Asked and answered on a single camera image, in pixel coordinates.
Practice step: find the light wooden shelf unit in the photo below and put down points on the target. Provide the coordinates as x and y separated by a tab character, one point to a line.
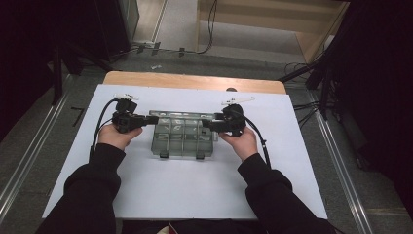
259	19

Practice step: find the floor power strip with plugs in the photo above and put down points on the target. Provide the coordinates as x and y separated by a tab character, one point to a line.
156	48

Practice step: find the black metal stand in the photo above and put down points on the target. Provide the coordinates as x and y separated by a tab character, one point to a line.
57	71

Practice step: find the black tripod stand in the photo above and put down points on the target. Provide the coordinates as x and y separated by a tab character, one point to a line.
321	81

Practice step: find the person's left hand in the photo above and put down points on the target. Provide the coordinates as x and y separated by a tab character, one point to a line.
117	138

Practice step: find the white board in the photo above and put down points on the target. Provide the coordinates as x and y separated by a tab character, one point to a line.
259	146

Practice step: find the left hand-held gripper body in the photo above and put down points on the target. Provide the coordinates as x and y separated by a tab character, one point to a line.
126	120

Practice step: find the person's right hand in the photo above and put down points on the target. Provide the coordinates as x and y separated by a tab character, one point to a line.
242	144

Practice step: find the wooden table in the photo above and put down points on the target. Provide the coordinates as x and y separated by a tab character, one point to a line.
195	81

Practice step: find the black curtain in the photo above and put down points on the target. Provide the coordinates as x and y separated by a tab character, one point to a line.
380	81

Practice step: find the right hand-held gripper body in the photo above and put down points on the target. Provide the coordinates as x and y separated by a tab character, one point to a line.
232	120

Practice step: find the transparent grey compartment storage box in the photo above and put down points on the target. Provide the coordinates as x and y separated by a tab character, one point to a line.
181	143

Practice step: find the person's torso in black clothing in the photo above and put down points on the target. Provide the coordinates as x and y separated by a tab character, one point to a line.
211	227

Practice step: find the metal floor rail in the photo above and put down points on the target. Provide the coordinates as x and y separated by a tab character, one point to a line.
29	162
341	169

